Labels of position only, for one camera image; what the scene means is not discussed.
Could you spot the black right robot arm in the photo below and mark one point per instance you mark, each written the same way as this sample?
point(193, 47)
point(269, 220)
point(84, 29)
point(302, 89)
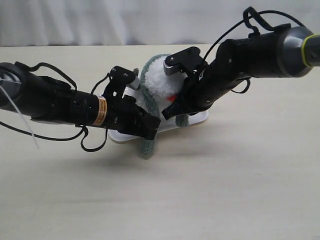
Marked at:
point(286, 52)

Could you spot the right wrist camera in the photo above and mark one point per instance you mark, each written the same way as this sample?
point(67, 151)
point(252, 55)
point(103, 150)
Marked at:
point(185, 61)

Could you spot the white plush snowman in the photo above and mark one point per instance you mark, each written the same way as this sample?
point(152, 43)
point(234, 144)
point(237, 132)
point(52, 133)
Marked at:
point(161, 87)

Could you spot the green knitted scarf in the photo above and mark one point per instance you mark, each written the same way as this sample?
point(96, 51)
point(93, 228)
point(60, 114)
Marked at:
point(153, 109)

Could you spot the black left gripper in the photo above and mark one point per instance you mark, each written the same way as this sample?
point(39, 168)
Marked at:
point(120, 112)

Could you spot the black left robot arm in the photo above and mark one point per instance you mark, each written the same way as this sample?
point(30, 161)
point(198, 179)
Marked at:
point(47, 95)

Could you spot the white plastic tray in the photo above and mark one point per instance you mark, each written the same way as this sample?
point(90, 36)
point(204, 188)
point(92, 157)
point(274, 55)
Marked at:
point(165, 125)

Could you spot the white curtain backdrop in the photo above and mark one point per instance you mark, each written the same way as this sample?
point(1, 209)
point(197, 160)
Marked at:
point(133, 22)

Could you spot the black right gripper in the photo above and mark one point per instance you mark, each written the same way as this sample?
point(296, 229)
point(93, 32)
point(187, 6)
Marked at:
point(201, 89)

